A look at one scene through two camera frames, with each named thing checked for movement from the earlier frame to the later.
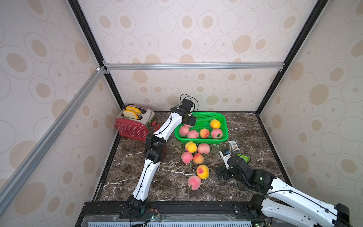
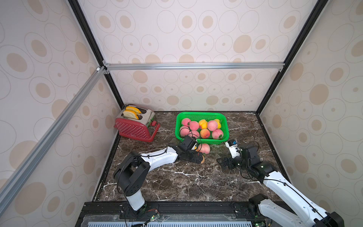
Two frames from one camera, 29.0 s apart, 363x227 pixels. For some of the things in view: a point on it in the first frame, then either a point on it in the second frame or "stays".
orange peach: [204, 133] stays
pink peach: [203, 148] stays
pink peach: [216, 133] stays
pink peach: [193, 134] stays
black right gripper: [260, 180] -> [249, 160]
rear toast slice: [132, 109] stays
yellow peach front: [215, 124] stays
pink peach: [184, 130] stays
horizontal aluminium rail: [196, 65] stays
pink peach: [195, 181] -> [212, 125]
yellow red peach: [203, 171] -> [203, 124]
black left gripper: [192, 119] -> [194, 159]
